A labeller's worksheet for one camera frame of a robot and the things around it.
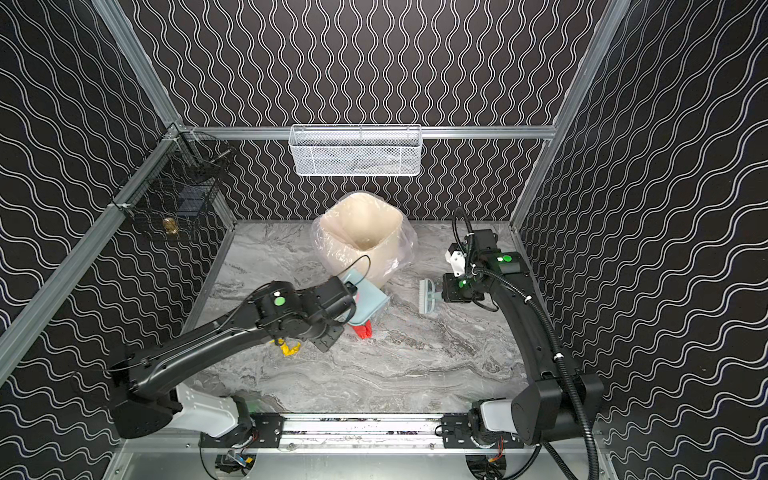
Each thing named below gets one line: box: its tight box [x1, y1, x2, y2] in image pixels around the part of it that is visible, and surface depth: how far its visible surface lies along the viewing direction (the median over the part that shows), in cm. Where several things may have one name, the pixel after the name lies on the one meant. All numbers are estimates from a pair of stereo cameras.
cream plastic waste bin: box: [320, 192, 403, 287], surface depth 91 cm
